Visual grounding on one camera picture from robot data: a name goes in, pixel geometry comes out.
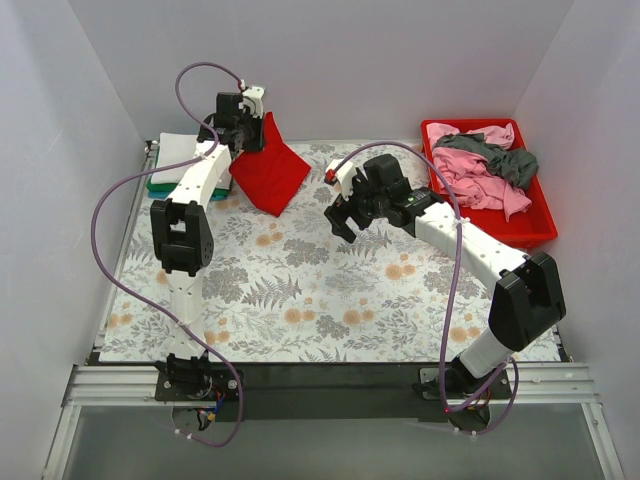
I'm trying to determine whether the pink t shirt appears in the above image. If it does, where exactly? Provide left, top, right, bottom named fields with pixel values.
left=427, top=123, right=532, bottom=220

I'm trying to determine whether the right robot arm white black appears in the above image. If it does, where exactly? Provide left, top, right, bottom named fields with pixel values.
left=325, top=154, right=566, bottom=398

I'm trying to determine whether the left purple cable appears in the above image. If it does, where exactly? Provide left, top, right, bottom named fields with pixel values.
left=90, top=61, right=247, bottom=448

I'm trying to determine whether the folded teal t shirt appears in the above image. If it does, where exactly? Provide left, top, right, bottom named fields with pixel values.
left=147, top=189, right=229, bottom=201

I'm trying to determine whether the grey t shirt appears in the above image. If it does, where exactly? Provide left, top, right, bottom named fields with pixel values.
left=435, top=132, right=539, bottom=190

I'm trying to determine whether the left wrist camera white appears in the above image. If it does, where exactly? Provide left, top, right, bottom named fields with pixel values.
left=241, top=83, right=265, bottom=119

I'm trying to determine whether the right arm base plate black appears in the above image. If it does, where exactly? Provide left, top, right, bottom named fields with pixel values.
left=418, top=366, right=512, bottom=402

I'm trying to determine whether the folded white t shirt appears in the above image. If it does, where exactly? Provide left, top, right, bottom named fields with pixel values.
left=147, top=133, right=232, bottom=198

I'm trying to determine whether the red plastic bin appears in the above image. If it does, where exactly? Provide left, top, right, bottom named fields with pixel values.
left=420, top=118, right=558, bottom=249

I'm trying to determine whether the aluminium frame rail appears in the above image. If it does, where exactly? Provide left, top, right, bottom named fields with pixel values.
left=63, top=362, right=598, bottom=406

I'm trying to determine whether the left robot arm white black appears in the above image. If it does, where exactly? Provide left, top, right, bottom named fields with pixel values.
left=150, top=86, right=265, bottom=400

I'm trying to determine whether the floral patterned table mat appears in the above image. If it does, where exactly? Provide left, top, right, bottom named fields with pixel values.
left=98, top=141, right=562, bottom=364

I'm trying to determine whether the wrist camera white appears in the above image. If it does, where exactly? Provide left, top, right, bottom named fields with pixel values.
left=241, top=83, right=265, bottom=119
left=324, top=159, right=357, bottom=199

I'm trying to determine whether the red t shirt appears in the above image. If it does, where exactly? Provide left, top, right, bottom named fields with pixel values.
left=229, top=112, right=311, bottom=217

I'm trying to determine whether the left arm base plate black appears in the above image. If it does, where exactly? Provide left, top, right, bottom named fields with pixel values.
left=154, top=369, right=239, bottom=402

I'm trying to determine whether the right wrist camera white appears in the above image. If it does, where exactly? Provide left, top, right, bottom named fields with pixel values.
left=324, top=159, right=357, bottom=199

